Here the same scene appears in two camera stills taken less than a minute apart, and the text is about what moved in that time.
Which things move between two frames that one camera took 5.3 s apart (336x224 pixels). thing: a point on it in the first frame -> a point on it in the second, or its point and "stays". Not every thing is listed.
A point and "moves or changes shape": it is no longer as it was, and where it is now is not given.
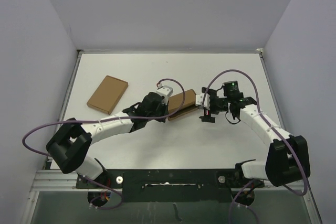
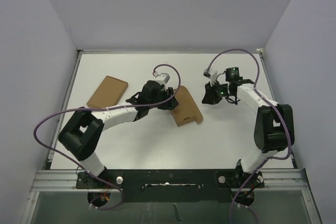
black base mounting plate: (170, 185) stays
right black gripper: (207, 113) -> (209, 97)
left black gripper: (165, 108) -> (168, 105)
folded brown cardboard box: (107, 94) stays
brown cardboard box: (175, 101) moves or changes shape
